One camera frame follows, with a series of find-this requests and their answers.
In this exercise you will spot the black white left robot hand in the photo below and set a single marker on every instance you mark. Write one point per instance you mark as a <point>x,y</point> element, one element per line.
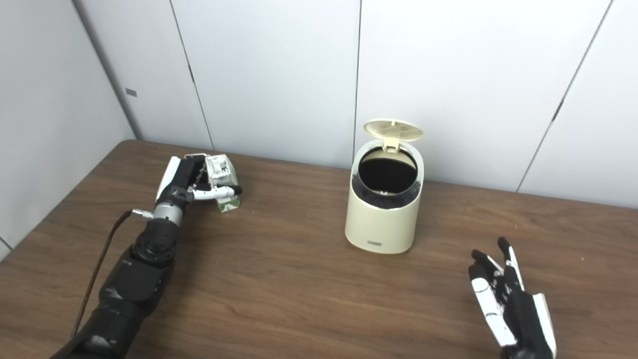
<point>182,174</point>

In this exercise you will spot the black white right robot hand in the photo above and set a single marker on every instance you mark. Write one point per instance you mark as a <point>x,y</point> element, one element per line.
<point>528,319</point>

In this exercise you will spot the white green milk carton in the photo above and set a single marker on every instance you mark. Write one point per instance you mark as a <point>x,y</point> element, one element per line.
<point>222,172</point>

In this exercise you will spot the cream round bin lid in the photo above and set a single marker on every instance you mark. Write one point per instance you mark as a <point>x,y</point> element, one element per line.
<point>394,129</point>

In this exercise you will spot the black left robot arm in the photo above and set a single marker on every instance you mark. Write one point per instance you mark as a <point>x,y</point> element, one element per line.
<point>134,284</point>

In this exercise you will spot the cream-colored bin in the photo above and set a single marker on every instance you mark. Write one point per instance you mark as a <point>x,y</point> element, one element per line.
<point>381,224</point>

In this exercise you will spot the grey wall label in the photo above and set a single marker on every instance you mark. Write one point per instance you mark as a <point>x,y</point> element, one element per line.
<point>131,92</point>

